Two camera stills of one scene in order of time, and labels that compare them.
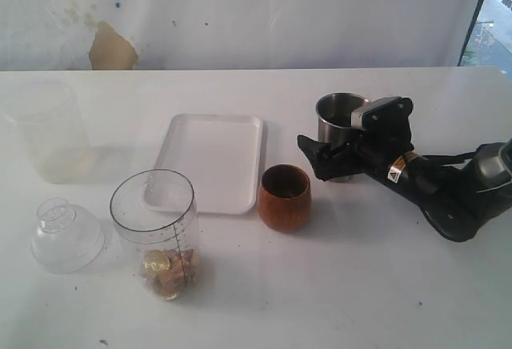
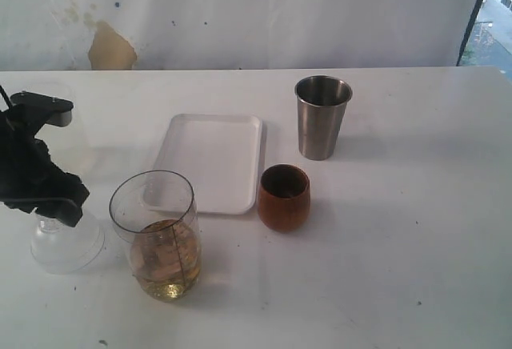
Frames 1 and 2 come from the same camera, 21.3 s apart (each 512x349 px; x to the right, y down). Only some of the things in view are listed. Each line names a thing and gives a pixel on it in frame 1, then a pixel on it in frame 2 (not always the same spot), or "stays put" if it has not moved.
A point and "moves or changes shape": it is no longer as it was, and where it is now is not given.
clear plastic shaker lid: (66, 239) stays put
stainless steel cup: (339, 118) → (322, 102)
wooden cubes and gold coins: (168, 272) moves or changes shape
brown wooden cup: (284, 198) stays put
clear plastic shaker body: (154, 213) stays put
